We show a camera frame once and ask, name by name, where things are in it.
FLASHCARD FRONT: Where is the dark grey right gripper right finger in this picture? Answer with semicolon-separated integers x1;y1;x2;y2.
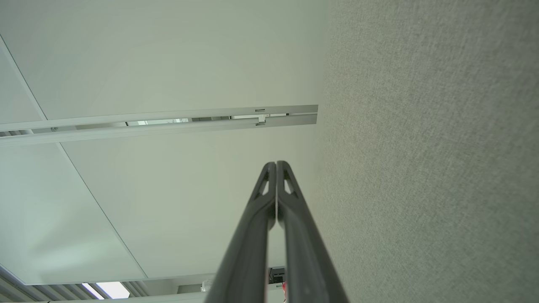
277;160;350;303

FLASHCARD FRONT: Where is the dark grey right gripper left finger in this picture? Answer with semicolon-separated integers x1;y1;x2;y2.
205;161;277;303

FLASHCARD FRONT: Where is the rectangular ceiling light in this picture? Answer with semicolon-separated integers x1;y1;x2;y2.
82;281;131;300

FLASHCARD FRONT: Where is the grey partition joint post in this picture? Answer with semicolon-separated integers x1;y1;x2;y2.
0;105;319;146

